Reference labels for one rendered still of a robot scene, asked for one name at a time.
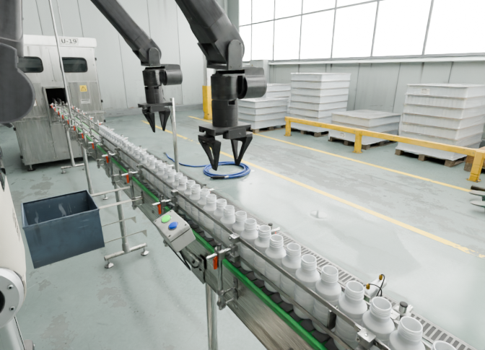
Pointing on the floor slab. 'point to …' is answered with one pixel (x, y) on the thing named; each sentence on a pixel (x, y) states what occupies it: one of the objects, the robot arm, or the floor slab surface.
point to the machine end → (51, 138)
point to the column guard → (206, 102)
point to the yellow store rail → (398, 141)
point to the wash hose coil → (218, 165)
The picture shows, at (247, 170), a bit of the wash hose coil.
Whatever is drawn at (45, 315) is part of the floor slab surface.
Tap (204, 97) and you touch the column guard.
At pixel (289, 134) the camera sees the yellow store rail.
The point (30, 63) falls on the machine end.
